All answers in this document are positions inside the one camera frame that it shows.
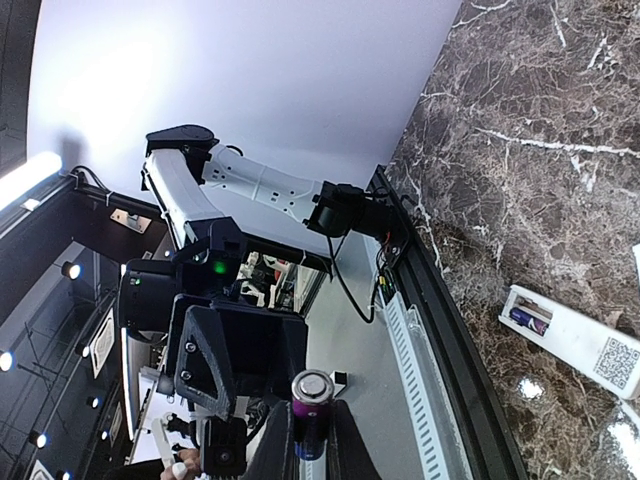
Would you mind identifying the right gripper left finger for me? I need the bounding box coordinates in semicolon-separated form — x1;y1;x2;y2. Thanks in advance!
244;402;298;480

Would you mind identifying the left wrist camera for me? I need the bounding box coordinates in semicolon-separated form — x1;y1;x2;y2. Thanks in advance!
200;417;247;479

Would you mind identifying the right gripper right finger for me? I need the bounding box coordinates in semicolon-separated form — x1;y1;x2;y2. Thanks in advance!
327;400;381;480

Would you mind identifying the white remote control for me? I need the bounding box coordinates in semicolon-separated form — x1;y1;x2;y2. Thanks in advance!
498;285;639;400

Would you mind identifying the white battery cover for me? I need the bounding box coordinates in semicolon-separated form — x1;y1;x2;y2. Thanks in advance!
632;243;640;279

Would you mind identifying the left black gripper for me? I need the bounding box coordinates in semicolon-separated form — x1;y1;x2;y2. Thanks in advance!
118;219;308;421

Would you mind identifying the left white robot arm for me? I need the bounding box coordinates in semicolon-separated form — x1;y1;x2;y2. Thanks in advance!
117;125;392;421

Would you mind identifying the white slotted cable duct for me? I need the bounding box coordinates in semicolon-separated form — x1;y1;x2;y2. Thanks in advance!
382;292;473;479

